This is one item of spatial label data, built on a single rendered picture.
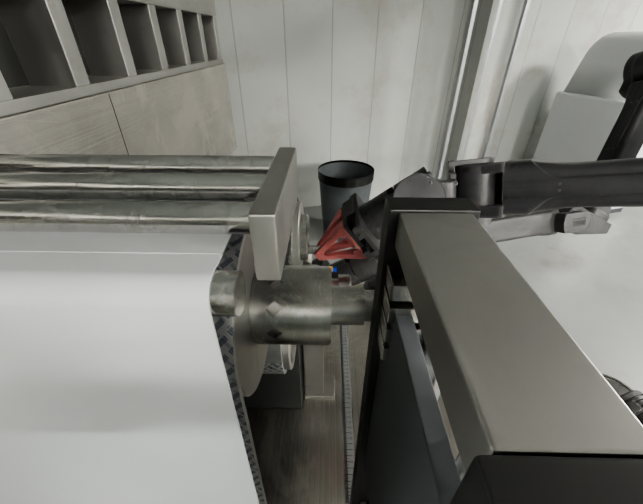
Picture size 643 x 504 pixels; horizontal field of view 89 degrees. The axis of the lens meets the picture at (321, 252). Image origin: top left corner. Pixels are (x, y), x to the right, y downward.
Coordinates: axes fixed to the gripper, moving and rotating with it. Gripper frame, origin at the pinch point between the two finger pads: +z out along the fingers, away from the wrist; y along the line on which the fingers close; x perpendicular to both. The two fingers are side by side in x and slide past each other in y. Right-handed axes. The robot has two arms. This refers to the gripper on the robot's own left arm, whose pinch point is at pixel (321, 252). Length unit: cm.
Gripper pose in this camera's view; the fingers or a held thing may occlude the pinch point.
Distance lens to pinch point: 51.8
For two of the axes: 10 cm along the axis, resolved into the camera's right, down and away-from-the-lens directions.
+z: -7.9, 4.7, 3.8
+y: 0.3, -6.0, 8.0
